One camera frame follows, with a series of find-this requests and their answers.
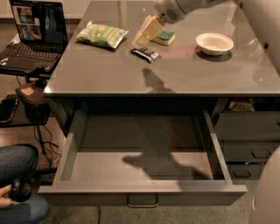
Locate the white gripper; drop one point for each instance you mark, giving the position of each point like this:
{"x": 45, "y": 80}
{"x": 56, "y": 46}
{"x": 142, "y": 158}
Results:
{"x": 168, "y": 10}

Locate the black rxbar chocolate wrapper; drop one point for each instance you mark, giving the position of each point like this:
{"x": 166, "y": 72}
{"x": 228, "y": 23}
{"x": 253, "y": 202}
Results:
{"x": 145, "y": 54}

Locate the black handheld controller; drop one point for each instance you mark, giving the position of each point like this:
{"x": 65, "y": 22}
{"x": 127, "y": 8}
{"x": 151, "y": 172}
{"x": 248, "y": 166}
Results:
{"x": 20, "y": 190}

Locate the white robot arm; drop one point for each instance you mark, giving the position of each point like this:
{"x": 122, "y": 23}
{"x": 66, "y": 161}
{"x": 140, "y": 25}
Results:
{"x": 262, "y": 15}

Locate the open grey top drawer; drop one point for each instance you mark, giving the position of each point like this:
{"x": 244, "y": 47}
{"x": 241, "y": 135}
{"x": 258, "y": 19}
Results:
{"x": 106, "y": 158}

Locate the person hand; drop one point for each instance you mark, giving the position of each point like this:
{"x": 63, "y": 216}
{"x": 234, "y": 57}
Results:
{"x": 5, "y": 200}

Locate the green yellow sponge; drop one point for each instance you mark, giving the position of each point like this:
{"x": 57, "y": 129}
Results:
{"x": 165, "y": 38}

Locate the white bowl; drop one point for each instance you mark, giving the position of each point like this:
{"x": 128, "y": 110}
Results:
{"x": 214, "y": 44}

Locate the green chip bag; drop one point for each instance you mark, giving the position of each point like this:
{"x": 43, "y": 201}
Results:
{"x": 101, "y": 35}

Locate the black laptop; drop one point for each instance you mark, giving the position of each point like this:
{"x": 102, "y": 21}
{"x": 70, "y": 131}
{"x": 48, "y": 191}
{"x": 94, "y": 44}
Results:
{"x": 42, "y": 38}

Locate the black device with label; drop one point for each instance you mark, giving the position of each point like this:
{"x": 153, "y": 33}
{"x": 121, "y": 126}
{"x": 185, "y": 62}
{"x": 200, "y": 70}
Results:
{"x": 36, "y": 106}

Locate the person leg blue jeans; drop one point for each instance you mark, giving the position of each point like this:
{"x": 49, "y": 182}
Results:
{"x": 18, "y": 205}

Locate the metal drawer handle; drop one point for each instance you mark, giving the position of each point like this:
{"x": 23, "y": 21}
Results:
{"x": 142, "y": 201}

